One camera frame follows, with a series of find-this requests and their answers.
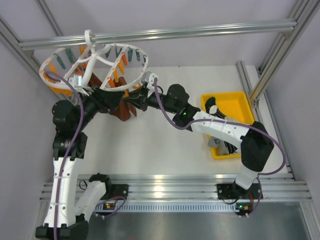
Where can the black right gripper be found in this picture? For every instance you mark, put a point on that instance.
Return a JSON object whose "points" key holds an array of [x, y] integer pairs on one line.
{"points": [[140, 97]]}

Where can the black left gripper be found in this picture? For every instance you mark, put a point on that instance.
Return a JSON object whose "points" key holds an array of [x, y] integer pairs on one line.
{"points": [[106, 100]]}

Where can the white round clip hanger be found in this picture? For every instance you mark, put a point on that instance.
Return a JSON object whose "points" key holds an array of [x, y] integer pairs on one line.
{"points": [[114, 55]]}

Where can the grey sock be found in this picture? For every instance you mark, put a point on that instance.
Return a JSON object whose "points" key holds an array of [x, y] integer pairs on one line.
{"points": [[213, 142]]}

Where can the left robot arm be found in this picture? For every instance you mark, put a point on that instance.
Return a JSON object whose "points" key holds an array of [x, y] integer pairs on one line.
{"points": [[68, 218]]}

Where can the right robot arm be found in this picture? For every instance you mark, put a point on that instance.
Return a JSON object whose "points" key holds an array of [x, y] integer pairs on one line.
{"points": [[253, 141]]}

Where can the yellow plastic tray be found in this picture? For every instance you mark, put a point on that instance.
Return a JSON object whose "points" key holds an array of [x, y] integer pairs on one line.
{"points": [[230, 106]]}

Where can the aluminium top crossbar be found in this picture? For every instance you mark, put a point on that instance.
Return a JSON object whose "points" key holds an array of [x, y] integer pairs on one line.
{"points": [[266, 26]]}

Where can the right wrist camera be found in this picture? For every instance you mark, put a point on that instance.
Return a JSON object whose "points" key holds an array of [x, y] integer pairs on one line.
{"points": [[149, 77]]}

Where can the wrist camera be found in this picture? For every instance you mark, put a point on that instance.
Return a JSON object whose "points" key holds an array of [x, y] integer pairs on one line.
{"points": [[76, 80], [149, 77]]}

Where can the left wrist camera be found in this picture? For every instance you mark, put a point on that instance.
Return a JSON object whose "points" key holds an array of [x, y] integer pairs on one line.
{"points": [[76, 80]]}

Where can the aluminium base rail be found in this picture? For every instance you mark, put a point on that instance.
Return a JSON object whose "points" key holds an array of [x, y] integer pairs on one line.
{"points": [[203, 187]]}

